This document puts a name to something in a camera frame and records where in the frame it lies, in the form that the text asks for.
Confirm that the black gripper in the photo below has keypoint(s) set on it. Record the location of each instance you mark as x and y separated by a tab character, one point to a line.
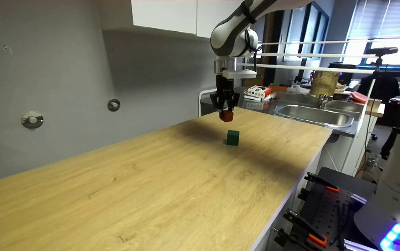
227	84

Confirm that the red block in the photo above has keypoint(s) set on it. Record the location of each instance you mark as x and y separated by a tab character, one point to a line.
227	116

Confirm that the green block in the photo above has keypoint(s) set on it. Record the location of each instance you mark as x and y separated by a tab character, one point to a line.
233	137

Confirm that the white box with coloured print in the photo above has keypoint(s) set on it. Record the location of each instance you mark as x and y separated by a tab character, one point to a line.
259	93

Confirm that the stainless steel sink counter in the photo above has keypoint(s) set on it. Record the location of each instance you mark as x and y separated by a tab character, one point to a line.
312	114

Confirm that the white under-sink cabinet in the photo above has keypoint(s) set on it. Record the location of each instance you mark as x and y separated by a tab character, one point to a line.
346	149

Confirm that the small red object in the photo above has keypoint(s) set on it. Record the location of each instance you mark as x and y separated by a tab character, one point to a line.
359	97

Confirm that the black office chair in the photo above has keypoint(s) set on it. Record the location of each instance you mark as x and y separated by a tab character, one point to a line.
378	93

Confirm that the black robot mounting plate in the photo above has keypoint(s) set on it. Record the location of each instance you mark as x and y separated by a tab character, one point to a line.
344	204

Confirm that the window with blinds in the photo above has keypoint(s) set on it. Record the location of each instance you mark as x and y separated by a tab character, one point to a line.
385	29

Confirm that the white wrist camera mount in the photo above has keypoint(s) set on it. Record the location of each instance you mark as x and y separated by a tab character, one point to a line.
239	73

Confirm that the white metal rail frame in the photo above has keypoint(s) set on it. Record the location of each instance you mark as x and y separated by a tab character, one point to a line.
312	57

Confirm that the round metal wall fixture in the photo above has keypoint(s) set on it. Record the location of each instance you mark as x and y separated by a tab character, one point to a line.
114	105
33	121

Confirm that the camera on tripod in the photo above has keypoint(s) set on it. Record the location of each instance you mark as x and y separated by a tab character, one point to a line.
381	51

